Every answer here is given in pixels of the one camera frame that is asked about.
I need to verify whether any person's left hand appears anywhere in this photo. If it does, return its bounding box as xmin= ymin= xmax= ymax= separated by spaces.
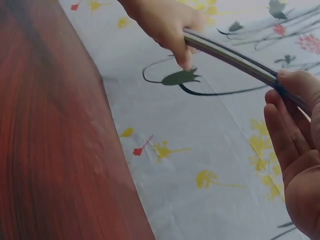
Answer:
xmin=117 ymin=0 xmax=209 ymax=70

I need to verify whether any person's right hand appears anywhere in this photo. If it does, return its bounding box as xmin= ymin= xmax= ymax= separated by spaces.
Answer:
xmin=263 ymin=69 xmax=320 ymax=240

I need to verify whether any stack of coloured paper sheets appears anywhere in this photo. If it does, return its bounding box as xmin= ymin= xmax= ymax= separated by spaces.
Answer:
xmin=183 ymin=27 xmax=313 ymax=123

